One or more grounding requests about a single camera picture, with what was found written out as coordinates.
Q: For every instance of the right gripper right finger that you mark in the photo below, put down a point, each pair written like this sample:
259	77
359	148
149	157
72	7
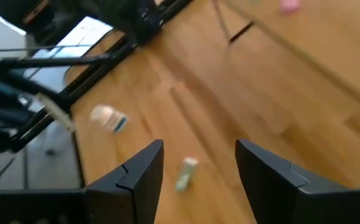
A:
276	186

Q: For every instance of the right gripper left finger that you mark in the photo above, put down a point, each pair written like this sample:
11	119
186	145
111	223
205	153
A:
130	193

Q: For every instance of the green medicine bottle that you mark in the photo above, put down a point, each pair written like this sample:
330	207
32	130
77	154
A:
186	174

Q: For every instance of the white bottle with blue label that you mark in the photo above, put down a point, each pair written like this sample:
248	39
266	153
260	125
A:
108	118

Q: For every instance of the pink medicine bottle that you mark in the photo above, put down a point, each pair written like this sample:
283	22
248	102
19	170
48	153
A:
290	5

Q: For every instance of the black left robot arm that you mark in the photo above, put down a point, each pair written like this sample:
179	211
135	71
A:
58	12

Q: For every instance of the silver frame bracket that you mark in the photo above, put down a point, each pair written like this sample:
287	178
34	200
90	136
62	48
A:
55	112

